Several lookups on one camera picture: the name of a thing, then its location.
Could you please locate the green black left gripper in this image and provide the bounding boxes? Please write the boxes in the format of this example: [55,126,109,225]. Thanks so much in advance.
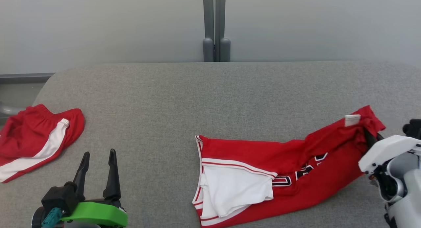
[60,148,128,228]

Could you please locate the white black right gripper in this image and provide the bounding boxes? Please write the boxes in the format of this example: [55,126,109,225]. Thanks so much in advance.
[358,127,421,174]

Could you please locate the red white basketball shorts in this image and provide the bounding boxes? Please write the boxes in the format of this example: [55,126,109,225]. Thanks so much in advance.
[0,104,86,184]

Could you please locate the red white basketball jersey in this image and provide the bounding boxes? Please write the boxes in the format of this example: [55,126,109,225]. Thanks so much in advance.
[192,105,386,228]

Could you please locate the grey metal tube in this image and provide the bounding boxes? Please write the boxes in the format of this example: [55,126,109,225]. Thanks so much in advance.
[0,102,27,117]

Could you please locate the grey metal partition post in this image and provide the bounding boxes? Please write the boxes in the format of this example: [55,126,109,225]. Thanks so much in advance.
[202,0,231,63]

